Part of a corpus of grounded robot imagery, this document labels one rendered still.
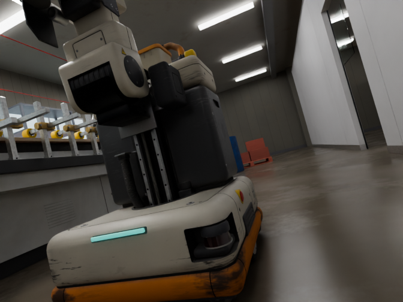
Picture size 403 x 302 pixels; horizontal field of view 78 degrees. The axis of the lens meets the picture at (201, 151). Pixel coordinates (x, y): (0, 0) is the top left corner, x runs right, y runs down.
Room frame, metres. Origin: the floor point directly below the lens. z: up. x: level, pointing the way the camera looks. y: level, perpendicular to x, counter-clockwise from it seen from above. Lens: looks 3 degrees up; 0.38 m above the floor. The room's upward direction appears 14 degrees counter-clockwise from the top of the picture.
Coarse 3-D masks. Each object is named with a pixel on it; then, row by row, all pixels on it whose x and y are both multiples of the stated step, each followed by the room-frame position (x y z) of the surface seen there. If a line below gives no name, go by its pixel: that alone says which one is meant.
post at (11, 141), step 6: (0, 96) 1.55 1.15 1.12; (0, 102) 1.55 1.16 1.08; (6, 102) 1.58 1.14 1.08; (0, 108) 1.55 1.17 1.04; (6, 108) 1.57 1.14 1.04; (0, 114) 1.55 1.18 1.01; (6, 114) 1.56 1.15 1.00; (6, 132) 1.55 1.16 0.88; (12, 132) 1.57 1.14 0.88; (6, 138) 1.55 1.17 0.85; (12, 138) 1.57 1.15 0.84; (6, 144) 1.56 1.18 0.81; (12, 144) 1.56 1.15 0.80; (12, 150) 1.55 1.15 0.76; (12, 156) 1.55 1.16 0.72
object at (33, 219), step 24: (0, 144) 1.70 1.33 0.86; (24, 144) 1.86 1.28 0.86; (24, 192) 1.79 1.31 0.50; (48, 192) 1.96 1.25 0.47; (72, 192) 2.18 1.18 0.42; (96, 192) 2.45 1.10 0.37; (0, 216) 1.61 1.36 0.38; (24, 216) 1.75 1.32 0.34; (48, 216) 1.92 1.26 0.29; (72, 216) 2.13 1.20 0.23; (96, 216) 2.38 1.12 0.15; (0, 240) 1.58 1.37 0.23; (24, 240) 1.72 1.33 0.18; (48, 240) 1.88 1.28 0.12; (0, 264) 1.58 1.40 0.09; (24, 264) 1.71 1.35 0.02
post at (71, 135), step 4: (64, 104) 2.03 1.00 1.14; (64, 108) 2.03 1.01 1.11; (64, 112) 2.03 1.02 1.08; (68, 112) 2.05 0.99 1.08; (64, 116) 2.03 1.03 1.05; (68, 124) 2.02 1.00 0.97; (68, 132) 2.03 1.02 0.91; (72, 132) 2.04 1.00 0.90; (68, 136) 2.03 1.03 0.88; (72, 136) 2.03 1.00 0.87; (72, 140) 2.02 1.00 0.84; (72, 144) 2.03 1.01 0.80; (76, 144) 2.06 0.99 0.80; (72, 148) 2.03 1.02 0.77; (76, 148) 2.05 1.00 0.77; (72, 152) 2.03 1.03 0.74; (76, 152) 2.04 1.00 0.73
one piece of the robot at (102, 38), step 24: (96, 0) 0.76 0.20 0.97; (120, 0) 0.87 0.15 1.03; (96, 24) 0.79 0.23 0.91; (120, 24) 0.77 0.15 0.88; (72, 48) 0.79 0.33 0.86; (96, 48) 0.77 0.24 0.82; (120, 48) 0.74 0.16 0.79; (72, 72) 0.76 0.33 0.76; (120, 72) 0.72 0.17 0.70; (144, 72) 0.85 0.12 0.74; (72, 96) 0.78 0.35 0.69; (144, 96) 0.84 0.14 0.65
